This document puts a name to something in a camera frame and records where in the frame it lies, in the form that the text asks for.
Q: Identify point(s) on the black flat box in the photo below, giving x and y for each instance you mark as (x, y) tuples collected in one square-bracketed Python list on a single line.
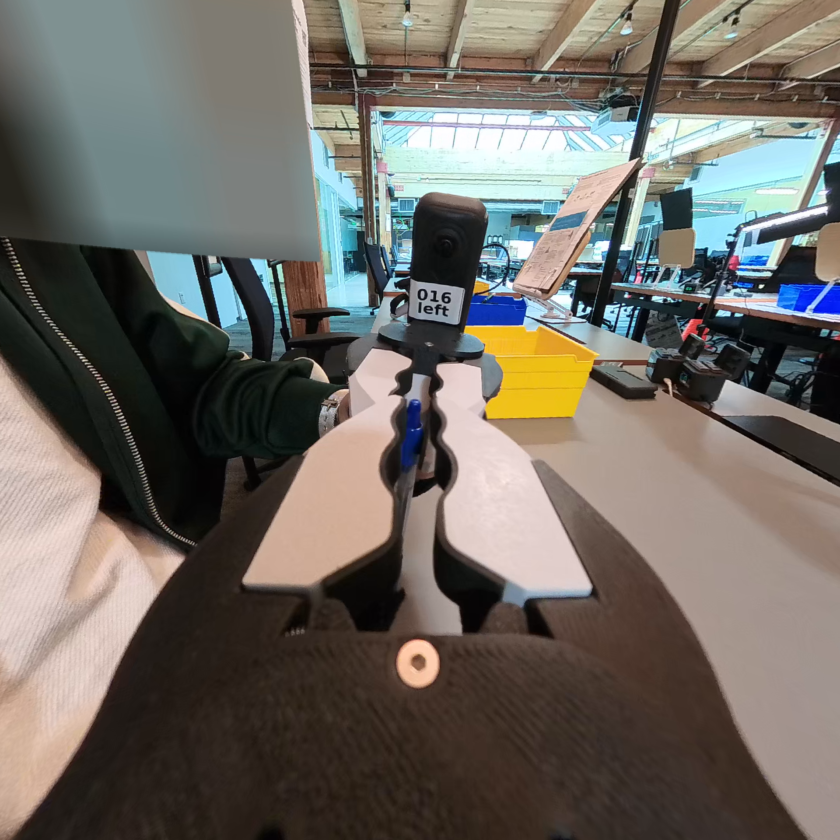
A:
[(623, 382)]

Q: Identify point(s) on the wooden top office desk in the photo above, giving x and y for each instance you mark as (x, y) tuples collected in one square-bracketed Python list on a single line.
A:
[(754, 303)]

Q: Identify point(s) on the ceiling projector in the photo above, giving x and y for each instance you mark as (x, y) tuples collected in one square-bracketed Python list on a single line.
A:
[(613, 113)]

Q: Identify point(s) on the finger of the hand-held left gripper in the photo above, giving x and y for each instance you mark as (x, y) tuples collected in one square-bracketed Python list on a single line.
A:
[(466, 387), (374, 387)]

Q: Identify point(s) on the cardboard sheet on white stand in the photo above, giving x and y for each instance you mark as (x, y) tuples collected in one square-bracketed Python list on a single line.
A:
[(577, 223)]

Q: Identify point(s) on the person's left forearm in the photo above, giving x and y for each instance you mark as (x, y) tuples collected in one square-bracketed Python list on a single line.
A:
[(262, 413)]

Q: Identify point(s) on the blue plastic bin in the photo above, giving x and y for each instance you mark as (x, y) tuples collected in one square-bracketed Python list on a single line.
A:
[(499, 312), (807, 298)]

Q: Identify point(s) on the light bar lamp on tripod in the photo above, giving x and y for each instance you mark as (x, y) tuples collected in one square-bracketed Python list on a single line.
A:
[(781, 218)]

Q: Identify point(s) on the silver wristwatch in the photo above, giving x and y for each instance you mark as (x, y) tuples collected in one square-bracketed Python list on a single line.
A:
[(329, 415)]

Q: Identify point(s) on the grey desk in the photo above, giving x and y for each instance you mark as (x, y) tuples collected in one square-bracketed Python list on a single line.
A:
[(656, 492)]

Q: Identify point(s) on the wooden board stand black panel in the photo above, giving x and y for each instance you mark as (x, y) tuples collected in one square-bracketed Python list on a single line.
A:
[(830, 262), (676, 246)]

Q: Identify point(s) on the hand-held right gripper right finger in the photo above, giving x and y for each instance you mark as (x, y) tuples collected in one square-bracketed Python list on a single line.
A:
[(512, 518)]

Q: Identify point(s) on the black battery charger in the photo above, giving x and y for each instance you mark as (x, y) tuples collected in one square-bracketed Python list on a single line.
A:
[(705, 384), (666, 367)]

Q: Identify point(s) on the dark green zip jacket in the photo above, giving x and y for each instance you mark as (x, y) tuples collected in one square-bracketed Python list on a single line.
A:
[(131, 367)]

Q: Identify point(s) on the blue pen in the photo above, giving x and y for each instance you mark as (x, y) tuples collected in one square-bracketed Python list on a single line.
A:
[(412, 439)]

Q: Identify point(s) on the wooden pillar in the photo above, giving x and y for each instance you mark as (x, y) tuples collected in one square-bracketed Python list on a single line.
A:
[(305, 289)]

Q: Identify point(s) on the pale knit shirt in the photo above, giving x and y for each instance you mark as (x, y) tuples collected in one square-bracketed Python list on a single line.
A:
[(59, 590)]

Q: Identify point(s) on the black office chair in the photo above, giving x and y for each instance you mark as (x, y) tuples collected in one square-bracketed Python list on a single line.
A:
[(318, 313)]

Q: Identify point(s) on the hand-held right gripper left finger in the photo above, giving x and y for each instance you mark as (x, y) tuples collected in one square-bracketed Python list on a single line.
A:
[(328, 518)]

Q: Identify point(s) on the black pole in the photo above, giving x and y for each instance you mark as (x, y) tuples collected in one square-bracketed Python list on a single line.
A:
[(640, 131)]

